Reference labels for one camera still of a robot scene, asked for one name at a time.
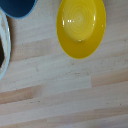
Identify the white floral rim plate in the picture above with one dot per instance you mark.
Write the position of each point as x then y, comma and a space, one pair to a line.
5, 40

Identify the blue cup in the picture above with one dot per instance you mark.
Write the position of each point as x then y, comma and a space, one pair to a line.
18, 7

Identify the yellow bowl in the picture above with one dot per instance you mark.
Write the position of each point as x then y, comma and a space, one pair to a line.
81, 26

